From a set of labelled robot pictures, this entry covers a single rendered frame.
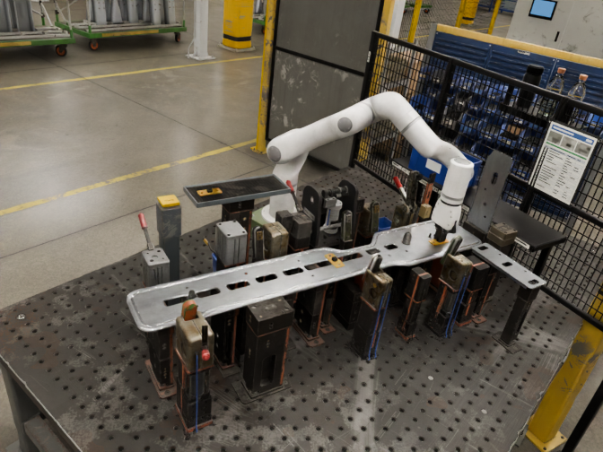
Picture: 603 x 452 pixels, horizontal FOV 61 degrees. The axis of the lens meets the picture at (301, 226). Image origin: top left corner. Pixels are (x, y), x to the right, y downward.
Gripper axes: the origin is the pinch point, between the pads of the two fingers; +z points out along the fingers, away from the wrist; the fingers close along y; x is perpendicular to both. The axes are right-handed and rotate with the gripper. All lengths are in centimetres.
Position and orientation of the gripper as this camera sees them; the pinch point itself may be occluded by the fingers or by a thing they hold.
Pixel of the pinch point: (440, 235)
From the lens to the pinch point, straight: 206.0
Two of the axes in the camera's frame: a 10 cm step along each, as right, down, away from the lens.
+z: -1.2, 8.6, 5.0
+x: 8.5, -1.7, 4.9
